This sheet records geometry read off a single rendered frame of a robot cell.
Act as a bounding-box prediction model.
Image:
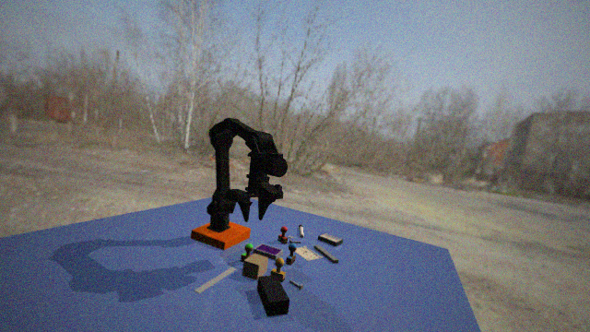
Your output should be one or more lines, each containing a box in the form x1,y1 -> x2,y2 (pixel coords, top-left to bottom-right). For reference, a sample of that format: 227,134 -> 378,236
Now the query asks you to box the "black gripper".
226,172 -> 275,222

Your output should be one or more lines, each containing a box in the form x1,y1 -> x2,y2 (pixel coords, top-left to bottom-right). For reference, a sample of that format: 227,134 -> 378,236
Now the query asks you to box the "beige flat bar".
195,267 -> 236,293

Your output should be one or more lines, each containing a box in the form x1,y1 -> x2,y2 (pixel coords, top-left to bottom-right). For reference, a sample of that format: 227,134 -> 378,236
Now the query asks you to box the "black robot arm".
206,118 -> 288,233

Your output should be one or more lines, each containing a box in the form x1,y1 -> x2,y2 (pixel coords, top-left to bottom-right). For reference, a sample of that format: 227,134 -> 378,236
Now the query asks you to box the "green and brown stamp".
241,243 -> 254,263

